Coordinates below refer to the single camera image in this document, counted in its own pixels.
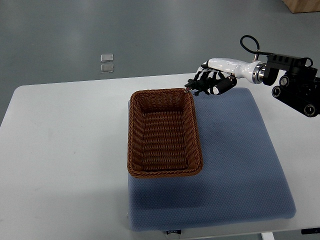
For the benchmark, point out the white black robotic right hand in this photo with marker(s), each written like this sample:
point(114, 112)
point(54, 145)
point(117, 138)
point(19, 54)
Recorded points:
point(225, 72)

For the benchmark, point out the dark green toy crocodile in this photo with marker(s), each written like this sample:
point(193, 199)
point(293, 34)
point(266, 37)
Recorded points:
point(205, 83)

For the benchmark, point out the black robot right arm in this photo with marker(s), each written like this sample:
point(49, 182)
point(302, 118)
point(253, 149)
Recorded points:
point(299, 87)

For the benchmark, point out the brown wicker basket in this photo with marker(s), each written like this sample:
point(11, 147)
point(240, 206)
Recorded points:
point(163, 136)

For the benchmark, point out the wooden box corner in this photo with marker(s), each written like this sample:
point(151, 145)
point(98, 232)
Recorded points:
point(303, 6)

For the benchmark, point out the blue mesh cushion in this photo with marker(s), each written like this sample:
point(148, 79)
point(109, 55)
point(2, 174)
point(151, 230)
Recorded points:
point(241, 181)

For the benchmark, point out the upper grey floor plate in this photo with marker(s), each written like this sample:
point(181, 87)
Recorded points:
point(106, 57)

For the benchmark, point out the black table control panel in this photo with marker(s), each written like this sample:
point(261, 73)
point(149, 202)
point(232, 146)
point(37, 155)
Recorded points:
point(309, 231)

